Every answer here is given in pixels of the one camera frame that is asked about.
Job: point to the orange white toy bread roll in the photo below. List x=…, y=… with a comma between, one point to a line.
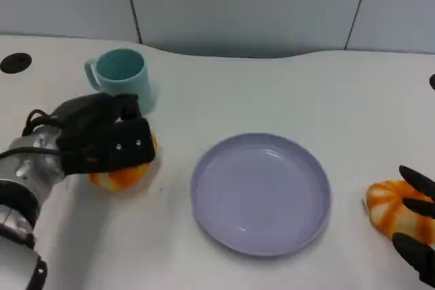
x=122, y=178
x=385, y=201

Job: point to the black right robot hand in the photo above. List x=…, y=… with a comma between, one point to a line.
x=418, y=259

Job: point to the pale green mug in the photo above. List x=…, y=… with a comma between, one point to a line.
x=119, y=66

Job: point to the lilac plate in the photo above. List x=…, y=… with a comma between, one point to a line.
x=258, y=198

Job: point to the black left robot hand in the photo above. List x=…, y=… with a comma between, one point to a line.
x=102, y=140

